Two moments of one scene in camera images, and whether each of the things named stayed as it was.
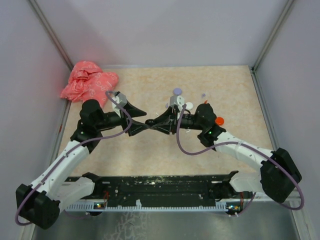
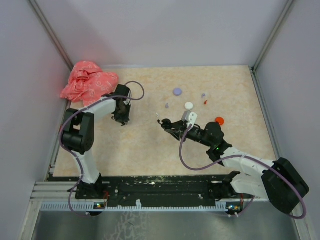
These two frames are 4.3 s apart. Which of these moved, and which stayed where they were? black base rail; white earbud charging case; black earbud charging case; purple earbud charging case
Moved: black earbud charging case
Stayed: purple earbud charging case; black base rail; white earbud charging case
